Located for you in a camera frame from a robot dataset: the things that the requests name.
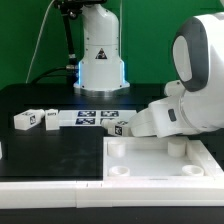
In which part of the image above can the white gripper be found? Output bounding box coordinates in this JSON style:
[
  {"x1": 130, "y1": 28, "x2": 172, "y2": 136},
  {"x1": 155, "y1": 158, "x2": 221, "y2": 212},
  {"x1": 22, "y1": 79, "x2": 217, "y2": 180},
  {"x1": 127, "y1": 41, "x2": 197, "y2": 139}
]
[{"x1": 128, "y1": 99, "x2": 187, "y2": 138}]

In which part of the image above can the white square tabletop part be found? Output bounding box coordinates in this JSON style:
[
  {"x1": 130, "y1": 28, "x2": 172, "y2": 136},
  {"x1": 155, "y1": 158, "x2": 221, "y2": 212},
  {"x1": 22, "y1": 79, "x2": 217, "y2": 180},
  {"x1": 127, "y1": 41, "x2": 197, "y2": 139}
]
[{"x1": 103, "y1": 137, "x2": 224, "y2": 180}]

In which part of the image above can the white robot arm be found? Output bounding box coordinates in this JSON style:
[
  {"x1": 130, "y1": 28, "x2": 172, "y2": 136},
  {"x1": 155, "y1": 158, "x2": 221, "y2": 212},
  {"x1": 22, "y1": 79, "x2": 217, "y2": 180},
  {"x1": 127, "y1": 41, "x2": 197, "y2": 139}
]
[{"x1": 74, "y1": 1, "x2": 224, "y2": 137}]

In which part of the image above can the white front fence bar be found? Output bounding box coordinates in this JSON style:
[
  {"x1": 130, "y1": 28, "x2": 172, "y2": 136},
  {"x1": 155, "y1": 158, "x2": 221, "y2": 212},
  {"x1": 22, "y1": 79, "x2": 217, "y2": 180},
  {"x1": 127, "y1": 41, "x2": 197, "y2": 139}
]
[{"x1": 0, "y1": 178, "x2": 224, "y2": 209}]

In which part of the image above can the white tag base sheet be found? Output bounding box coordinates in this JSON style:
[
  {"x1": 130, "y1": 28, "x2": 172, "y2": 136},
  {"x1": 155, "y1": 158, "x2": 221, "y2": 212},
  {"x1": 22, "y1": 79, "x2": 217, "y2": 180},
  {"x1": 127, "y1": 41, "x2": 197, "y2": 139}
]
[{"x1": 59, "y1": 110, "x2": 136, "y2": 126}]

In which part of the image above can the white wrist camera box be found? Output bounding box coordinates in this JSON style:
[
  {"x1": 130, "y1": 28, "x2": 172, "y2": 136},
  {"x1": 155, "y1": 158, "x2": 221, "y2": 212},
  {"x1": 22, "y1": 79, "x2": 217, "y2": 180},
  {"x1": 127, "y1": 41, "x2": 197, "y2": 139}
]
[{"x1": 164, "y1": 80, "x2": 185, "y2": 97}]

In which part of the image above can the black cable bundle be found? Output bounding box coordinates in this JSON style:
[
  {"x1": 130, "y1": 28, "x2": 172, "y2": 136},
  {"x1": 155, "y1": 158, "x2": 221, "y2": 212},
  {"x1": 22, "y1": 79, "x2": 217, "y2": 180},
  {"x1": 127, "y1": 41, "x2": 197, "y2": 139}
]
[{"x1": 30, "y1": 65, "x2": 75, "y2": 84}]

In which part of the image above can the white cable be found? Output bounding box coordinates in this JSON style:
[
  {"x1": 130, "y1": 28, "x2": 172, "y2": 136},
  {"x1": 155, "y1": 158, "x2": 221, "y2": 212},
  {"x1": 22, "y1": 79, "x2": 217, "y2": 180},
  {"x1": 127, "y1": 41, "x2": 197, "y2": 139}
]
[{"x1": 25, "y1": 0, "x2": 56, "y2": 84}]

